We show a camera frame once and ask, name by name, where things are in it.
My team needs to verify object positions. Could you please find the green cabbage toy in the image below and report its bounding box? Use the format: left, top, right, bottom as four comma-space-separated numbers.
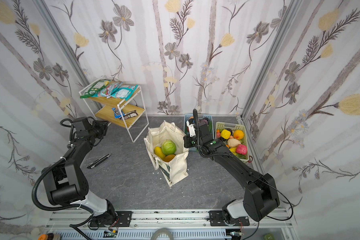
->
161, 140, 177, 156

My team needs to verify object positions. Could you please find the blue candy bar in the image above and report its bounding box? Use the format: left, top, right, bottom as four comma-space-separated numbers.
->
112, 108, 126, 120

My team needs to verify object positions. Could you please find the orange bell pepper toy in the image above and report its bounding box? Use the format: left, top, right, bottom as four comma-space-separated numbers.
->
163, 154, 176, 163

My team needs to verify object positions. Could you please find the cream canvas grocery bag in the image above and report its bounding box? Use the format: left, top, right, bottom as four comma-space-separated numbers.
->
144, 121, 189, 187

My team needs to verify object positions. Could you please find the yellow banana toy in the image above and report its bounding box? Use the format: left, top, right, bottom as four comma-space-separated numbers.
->
154, 147, 166, 160

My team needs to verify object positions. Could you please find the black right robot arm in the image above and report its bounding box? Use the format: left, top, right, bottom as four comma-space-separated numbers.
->
184, 109, 282, 222

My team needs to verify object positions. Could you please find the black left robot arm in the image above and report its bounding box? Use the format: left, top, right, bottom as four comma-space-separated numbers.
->
31, 117, 132, 229

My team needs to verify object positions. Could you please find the blue plastic vegetable basket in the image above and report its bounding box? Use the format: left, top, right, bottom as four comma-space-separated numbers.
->
184, 114, 214, 151

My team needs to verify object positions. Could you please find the yellow citron toy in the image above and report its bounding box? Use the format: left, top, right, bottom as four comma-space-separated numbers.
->
220, 129, 232, 140

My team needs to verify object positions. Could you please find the green plastic fruit basket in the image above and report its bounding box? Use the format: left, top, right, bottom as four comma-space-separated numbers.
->
215, 122, 252, 163

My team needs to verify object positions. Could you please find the beige pear toy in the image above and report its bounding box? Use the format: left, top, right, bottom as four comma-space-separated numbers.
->
227, 138, 242, 148

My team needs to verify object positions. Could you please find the black pen on table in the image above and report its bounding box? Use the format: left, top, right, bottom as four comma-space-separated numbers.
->
86, 153, 111, 169

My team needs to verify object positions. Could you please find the orange fruit toy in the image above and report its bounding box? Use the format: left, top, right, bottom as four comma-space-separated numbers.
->
233, 130, 245, 140

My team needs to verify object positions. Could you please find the red teal snack packet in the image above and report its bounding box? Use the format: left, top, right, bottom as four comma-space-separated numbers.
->
98, 82, 123, 98

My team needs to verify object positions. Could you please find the green snack packet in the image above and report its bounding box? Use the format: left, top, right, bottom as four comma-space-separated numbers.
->
80, 80, 109, 99

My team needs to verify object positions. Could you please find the pink dragon fruit toy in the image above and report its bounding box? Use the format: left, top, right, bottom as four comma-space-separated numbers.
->
236, 145, 248, 156

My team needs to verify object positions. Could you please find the dark brown candy bar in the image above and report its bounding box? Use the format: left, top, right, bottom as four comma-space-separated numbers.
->
123, 110, 139, 120

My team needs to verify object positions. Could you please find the white wire two-tier shelf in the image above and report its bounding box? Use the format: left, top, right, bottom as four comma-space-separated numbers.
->
83, 85, 149, 143

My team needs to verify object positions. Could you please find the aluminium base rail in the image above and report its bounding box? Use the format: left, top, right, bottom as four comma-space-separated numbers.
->
44, 208, 298, 240

